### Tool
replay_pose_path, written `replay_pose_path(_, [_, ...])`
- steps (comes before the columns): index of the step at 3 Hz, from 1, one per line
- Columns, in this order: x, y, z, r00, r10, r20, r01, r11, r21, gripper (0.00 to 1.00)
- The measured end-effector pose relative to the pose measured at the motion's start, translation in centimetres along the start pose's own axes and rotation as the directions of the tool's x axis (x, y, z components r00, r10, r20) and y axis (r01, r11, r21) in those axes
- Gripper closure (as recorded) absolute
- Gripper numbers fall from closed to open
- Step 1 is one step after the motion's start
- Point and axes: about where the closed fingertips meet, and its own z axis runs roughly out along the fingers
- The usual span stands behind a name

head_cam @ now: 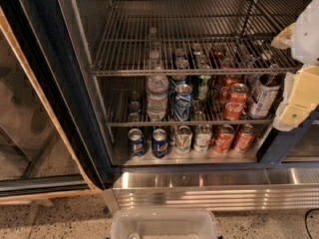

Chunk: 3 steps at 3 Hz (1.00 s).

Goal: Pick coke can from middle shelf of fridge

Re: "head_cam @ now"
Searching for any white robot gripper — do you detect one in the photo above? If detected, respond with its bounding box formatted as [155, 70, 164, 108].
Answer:
[271, 0, 319, 131]

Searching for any red coke can front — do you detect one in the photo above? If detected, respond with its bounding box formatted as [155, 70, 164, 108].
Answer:
[222, 83, 248, 120]

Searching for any red coke can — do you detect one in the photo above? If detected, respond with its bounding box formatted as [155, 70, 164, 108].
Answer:
[232, 124, 256, 152]
[222, 83, 248, 120]
[213, 124, 235, 154]
[218, 75, 242, 105]

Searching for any white labelled drink can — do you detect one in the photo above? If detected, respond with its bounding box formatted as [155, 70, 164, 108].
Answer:
[248, 74, 281, 119]

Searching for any red coke can behind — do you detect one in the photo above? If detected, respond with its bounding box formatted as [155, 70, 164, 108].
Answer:
[218, 75, 242, 105]

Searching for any red coke can bottom right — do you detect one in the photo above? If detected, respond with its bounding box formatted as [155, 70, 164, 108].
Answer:
[232, 124, 256, 152]

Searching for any green soda can middle shelf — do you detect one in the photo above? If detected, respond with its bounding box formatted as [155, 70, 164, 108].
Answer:
[193, 75, 211, 101]

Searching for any red coke can bottom left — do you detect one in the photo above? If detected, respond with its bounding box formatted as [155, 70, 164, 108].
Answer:
[213, 124, 235, 154]

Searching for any blue white pepsi can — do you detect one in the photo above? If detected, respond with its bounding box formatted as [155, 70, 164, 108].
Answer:
[173, 84, 192, 121]

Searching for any steel fridge bottom grille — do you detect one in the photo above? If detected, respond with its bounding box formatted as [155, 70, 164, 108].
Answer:
[113, 168, 319, 211]

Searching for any blue pepsi can bottom left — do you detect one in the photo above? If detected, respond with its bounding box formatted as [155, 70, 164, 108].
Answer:
[128, 128, 145, 157]

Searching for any glass fridge door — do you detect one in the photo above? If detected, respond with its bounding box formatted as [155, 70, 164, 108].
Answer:
[0, 0, 110, 204]

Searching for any clear plastic water bottle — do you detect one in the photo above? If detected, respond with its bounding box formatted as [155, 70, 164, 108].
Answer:
[147, 66, 168, 121]

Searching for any clear plastic bin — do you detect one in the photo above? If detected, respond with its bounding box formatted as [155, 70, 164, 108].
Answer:
[110, 208, 217, 239]

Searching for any black cable on floor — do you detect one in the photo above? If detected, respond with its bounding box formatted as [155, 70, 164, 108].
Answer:
[304, 208, 319, 239]

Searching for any top wire fridge shelf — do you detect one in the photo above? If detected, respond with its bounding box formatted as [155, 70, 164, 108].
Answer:
[92, 0, 311, 77]

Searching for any wire fridge shelf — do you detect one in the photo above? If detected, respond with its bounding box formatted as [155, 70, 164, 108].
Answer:
[92, 0, 311, 77]
[105, 89, 273, 127]

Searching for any middle wire fridge shelf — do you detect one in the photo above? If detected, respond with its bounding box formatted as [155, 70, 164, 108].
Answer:
[105, 89, 273, 127]

